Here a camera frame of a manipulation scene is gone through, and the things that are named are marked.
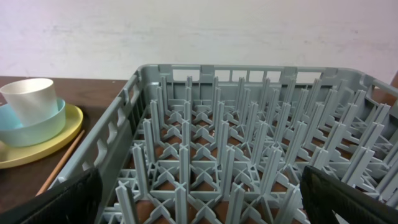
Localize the yellow plate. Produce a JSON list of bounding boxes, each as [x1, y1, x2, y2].
[[1, 104, 83, 169]]

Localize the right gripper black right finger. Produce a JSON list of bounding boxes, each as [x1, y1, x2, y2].
[[300, 166, 397, 223]]

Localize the cream white cup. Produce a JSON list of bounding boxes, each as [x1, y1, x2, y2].
[[1, 78, 58, 126]]

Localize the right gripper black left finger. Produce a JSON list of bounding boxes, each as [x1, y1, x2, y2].
[[1, 168, 103, 224]]

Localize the right wooden chopstick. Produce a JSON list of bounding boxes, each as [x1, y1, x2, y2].
[[36, 130, 85, 196]]

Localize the grey plastic dishwasher rack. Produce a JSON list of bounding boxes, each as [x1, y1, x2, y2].
[[55, 65, 397, 223]]

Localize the light blue bowl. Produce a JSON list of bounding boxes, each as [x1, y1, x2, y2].
[[1, 98, 66, 147]]

